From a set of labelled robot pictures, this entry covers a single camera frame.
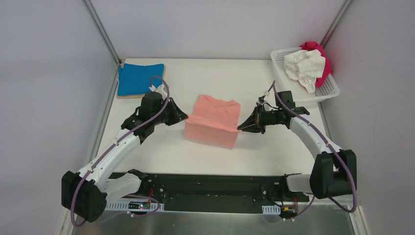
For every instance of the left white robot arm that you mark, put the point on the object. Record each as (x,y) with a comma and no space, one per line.
(87,192)

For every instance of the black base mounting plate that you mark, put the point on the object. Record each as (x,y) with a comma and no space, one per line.
(217,193)

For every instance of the right electronics board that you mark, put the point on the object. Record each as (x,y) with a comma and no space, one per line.
(288,211)

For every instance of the magenta red t shirt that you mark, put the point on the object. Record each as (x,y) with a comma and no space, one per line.
(328,66)

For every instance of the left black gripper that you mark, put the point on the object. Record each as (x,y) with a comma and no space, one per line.
(170,111)

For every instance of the crumpled white t shirt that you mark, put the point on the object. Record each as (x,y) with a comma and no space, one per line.
(306,67)

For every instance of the salmon pink t shirt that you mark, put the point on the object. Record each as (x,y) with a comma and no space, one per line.
(214,122)

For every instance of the aluminium frame rail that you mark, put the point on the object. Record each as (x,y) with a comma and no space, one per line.
(101,30)

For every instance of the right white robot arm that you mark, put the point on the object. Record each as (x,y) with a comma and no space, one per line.
(334,171)

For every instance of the electronics board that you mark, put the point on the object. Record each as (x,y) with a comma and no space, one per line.
(136,205)
(288,211)

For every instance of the folded blue t shirt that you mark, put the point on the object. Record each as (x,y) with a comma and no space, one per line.
(136,78)

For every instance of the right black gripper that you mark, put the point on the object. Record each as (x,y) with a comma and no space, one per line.
(261,118)

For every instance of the left electronics board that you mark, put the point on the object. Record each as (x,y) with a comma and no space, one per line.
(136,205)

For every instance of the white plastic basket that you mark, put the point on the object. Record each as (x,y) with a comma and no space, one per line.
(283,83)

